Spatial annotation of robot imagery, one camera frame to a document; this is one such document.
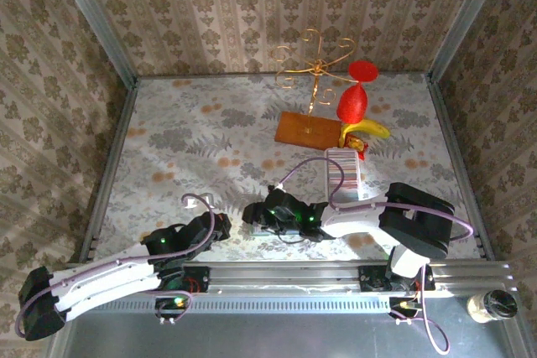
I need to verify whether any glass jar black lid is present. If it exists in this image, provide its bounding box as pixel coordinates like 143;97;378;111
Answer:
467;289;518;324

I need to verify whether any aluminium extrusion mounting rail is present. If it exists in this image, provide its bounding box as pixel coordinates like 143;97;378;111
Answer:
66;260;515;295

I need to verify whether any red goblet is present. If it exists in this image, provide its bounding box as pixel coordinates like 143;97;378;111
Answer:
336;59;380;123

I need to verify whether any floral table cloth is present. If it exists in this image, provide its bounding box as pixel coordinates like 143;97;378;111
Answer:
94;74;483;262

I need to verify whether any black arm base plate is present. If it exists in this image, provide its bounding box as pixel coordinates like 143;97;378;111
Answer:
358;264;435;292
167;265;211;294

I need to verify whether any red gold candy wrapper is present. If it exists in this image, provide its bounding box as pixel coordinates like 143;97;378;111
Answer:
340;134;369;162

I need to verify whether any aluminium table edge rail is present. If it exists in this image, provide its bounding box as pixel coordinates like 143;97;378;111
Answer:
426;75;495;262
79;80;138;262

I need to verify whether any yellow banana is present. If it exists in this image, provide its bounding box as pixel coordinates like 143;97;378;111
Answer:
340;118;391;143

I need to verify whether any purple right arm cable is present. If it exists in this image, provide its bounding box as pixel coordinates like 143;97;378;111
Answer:
276;157;475;355

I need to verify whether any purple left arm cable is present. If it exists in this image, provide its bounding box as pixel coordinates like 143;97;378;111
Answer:
15;192;218;339

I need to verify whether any aluminium frame post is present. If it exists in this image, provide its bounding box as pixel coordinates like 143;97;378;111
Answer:
426;0;511;82
47;0;138;87

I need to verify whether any grey metal base plate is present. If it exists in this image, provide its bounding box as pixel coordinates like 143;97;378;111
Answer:
50;311;529;358

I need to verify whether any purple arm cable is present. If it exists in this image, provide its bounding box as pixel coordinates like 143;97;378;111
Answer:
276;157;475;355
15;192;218;339

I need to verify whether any gold wire stand wooden base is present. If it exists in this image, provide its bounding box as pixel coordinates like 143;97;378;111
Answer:
270;29;357;153

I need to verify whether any small black controller board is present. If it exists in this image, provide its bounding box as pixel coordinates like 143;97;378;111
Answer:
388;296;423;325
154;296;189;325

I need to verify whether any slotted grey cable duct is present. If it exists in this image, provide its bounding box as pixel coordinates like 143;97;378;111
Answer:
96;293;391;314

